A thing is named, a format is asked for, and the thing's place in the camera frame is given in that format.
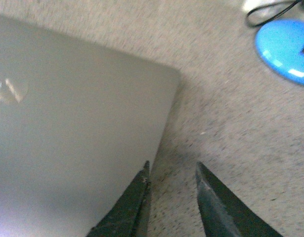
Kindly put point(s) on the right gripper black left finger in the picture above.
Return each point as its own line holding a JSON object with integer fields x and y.
{"x": 129, "y": 217}

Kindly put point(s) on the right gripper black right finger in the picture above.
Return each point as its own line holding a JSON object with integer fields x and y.
{"x": 223, "y": 214}

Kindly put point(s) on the grey laptop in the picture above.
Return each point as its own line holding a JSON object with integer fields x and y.
{"x": 77, "y": 122}

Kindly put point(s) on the blue round lamp base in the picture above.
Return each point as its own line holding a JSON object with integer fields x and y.
{"x": 280, "y": 44}

